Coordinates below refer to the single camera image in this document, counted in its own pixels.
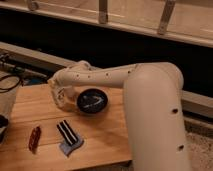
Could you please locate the dark object at left edge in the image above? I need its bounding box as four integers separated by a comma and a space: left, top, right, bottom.
0, 115, 9, 143

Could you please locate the metal bracket right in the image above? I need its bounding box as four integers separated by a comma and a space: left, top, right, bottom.
157, 0, 176, 35

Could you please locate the dark blue bowl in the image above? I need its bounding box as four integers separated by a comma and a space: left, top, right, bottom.
77, 88, 108, 114

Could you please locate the metal bracket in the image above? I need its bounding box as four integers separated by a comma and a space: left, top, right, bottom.
157, 0, 176, 35
26, 0, 39, 11
98, 0, 108, 24

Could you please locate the metal bracket middle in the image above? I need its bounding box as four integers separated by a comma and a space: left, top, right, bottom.
98, 0, 108, 24

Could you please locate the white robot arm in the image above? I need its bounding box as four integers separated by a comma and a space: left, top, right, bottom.
48, 61, 190, 171

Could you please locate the wooden table board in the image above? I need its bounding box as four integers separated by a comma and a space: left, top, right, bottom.
0, 84, 131, 171

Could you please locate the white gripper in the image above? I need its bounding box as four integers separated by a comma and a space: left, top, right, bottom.
51, 86, 79, 113

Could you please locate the metal bracket left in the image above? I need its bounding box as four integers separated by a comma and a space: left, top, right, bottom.
26, 0, 39, 11

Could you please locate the black cable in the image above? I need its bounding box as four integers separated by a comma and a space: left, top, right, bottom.
0, 73, 24, 94

